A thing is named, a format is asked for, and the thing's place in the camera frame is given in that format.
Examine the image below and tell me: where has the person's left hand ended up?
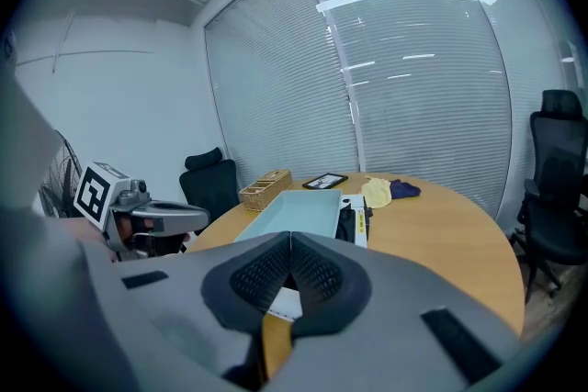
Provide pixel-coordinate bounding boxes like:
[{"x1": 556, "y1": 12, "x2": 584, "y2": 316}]
[{"x1": 71, "y1": 218, "x2": 120, "y2": 263}]

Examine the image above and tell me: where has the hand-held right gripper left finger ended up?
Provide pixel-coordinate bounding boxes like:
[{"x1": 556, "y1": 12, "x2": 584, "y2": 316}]
[{"x1": 105, "y1": 231, "x2": 292, "y2": 392}]

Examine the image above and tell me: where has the black office chair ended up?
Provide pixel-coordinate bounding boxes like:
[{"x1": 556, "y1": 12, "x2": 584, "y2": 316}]
[
  {"x1": 509, "y1": 89, "x2": 588, "y2": 304},
  {"x1": 178, "y1": 146, "x2": 240, "y2": 236}
]

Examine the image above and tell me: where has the black picture frame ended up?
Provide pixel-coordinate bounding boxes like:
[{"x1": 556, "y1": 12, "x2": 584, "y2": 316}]
[{"x1": 301, "y1": 173, "x2": 349, "y2": 191}]

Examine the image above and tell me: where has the light blue plastic tray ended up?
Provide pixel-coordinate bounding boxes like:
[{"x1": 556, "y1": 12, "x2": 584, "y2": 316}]
[{"x1": 233, "y1": 189, "x2": 344, "y2": 244}]

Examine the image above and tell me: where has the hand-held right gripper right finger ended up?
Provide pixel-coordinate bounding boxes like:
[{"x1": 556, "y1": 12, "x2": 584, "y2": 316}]
[{"x1": 265, "y1": 231, "x2": 524, "y2": 392}]

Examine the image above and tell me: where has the dark purple cloth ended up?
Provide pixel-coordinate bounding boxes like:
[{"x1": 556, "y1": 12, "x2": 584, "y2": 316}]
[{"x1": 389, "y1": 179, "x2": 422, "y2": 200}]

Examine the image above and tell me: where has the wicker basket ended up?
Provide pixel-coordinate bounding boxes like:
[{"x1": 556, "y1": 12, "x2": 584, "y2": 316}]
[{"x1": 238, "y1": 168, "x2": 295, "y2": 212}]

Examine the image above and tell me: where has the person's grey shirt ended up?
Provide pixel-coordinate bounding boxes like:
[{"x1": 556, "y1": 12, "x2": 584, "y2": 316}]
[{"x1": 0, "y1": 59, "x2": 134, "y2": 392}]

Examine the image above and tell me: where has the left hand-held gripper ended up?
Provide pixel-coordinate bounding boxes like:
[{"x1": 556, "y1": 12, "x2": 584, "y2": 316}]
[{"x1": 73, "y1": 160, "x2": 211, "y2": 263}]

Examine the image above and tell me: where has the grey gripper-mounted camera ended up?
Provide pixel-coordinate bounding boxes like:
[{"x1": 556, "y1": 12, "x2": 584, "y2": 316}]
[{"x1": 119, "y1": 178, "x2": 152, "y2": 206}]

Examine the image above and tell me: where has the yellow cloth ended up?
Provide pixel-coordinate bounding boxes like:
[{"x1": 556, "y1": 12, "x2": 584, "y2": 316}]
[{"x1": 361, "y1": 176, "x2": 393, "y2": 210}]

